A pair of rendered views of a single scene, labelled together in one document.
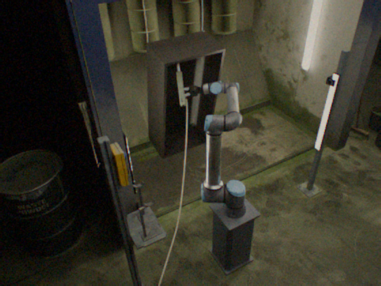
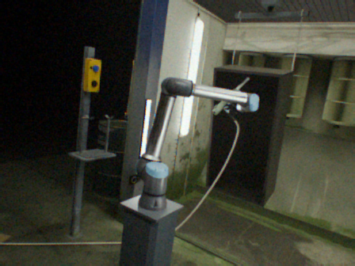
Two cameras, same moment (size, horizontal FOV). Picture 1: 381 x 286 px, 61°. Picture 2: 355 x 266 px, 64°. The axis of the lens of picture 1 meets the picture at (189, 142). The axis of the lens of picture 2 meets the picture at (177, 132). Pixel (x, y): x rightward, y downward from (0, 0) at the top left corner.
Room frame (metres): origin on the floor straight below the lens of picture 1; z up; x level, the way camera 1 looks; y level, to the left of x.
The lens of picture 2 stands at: (1.00, -1.95, 1.43)
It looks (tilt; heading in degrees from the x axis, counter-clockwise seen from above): 9 degrees down; 60
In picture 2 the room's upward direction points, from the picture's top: 8 degrees clockwise
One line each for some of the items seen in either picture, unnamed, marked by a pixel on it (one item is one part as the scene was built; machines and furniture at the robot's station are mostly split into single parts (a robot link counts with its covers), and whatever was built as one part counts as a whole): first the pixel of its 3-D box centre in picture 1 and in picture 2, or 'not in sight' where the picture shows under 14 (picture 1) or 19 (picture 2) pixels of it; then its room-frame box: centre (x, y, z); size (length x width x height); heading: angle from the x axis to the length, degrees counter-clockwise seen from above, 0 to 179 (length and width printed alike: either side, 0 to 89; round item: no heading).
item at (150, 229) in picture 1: (143, 210); (96, 134); (1.55, 0.34, 0.95); 0.26 x 0.15 x 0.32; 28
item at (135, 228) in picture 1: (143, 227); (92, 154); (1.54, 0.36, 0.78); 0.31 x 0.23 x 0.01; 28
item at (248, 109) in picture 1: (195, 128); (300, 226); (3.77, -0.10, 0.11); 2.70 x 0.02 x 0.13; 118
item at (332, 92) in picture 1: (326, 114); not in sight; (2.59, -1.31, 1.02); 0.06 x 0.02 x 0.83; 28
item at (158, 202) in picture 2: (234, 205); (153, 197); (1.80, -0.35, 0.69); 0.19 x 0.19 x 0.10
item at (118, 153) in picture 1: (119, 165); (92, 75); (1.50, 0.43, 1.42); 0.12 x 0.06 x 0.26; 28
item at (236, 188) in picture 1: (234, 193); (155, 176); (1.80, -0.34, 0.83); 0.17 x 0.15 x 0.18; 84
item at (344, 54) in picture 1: (324, 130); not in sight; (2.60, -1.35, 0.82); 0.05 x 0.05 x 1.64; 28
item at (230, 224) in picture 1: (232, 233); (146, 248); (1.80, -0.35, 0.32); 0.31 x 0.31 x 0.64; 28
